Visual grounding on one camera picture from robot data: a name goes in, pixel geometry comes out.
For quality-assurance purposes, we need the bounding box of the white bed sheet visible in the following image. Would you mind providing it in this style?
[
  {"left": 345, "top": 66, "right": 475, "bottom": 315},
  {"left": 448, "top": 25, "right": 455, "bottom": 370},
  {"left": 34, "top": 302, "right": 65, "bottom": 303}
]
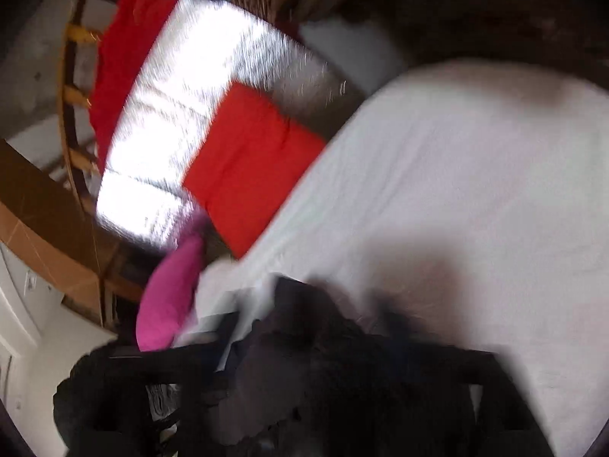
[{"left": 178, "top": 57, "right": 609, "bottom": 457}]

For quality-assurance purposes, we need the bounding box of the brown wooden table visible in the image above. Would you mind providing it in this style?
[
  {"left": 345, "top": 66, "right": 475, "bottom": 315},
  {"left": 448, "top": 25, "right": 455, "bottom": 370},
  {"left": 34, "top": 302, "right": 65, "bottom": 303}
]
[{"left": 0, "top": 139, "right": 146, "bottom": 331}]

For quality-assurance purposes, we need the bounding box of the black clothes pile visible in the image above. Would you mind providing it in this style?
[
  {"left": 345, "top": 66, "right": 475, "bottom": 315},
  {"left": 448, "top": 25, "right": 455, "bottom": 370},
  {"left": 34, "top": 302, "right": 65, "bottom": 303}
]
[{"left": 52, "top": 343, "right": 179, "bottom": 457}]

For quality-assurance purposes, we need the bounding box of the red pillow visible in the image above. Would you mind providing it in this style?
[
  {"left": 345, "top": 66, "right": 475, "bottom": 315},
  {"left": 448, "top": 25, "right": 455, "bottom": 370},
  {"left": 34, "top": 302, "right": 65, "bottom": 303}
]
[{"left": 182, "top": 81, "right": 329, "bottom": 259}]

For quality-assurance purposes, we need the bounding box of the wooden rack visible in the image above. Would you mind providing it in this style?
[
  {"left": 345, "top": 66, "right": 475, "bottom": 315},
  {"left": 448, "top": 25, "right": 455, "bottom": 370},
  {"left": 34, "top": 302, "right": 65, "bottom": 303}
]
[{"left": 56, "top": 0, "right": 136, "bottom": 229}]

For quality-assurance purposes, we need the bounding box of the pink pillow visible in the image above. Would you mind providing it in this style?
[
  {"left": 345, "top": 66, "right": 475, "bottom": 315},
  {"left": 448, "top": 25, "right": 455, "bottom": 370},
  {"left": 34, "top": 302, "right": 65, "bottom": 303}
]
[{"left": 136, "top": 216, "right": 210, "bottom": 352}]

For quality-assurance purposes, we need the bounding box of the dark padded jacket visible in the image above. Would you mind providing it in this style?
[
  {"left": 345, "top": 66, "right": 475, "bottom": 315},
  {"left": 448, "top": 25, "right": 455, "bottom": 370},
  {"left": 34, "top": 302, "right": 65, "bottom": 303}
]
[{"left": 209, "top": 275, "right": 479, "bottom": 457}]

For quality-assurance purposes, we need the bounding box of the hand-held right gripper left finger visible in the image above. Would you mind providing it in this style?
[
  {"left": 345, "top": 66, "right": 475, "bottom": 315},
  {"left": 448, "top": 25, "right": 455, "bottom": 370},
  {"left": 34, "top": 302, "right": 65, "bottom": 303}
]
[{"left": 107, "top": 312, "right": 243, "bottom": 457}]

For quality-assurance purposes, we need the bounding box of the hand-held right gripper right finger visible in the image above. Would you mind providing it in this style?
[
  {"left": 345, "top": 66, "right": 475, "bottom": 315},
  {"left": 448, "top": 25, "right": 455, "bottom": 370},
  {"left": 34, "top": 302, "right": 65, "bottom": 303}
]
[{"left": 381, "top": 295, "right": 555, "bottom": 457}]

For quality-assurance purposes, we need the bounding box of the red cloth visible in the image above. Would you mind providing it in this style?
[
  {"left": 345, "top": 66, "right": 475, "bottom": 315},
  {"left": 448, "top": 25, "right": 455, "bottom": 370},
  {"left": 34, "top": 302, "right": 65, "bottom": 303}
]
[{"left": 88, "top": 0, "right": 180, "bottom": 174}]

